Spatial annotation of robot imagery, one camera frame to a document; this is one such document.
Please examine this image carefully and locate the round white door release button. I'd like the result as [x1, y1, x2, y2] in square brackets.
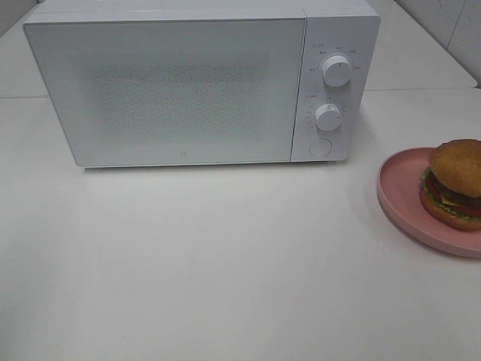
[309, 138, 332, 158]

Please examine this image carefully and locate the white microwave knob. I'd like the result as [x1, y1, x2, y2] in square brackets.
[315, 103, 342, 132]
[321, 53, 352, 87]

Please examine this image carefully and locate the white microwave door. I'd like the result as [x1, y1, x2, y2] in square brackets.
[24, 19, 305, 168]

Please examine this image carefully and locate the pink round plate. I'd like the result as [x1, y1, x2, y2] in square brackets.
[377, 147, 480, 259]

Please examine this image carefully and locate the toy burger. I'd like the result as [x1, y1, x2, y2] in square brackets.
[420, 139, 480, 232]

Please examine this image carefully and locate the white microwave oven body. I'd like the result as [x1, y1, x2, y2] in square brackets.
[23, 1, 380, 162]

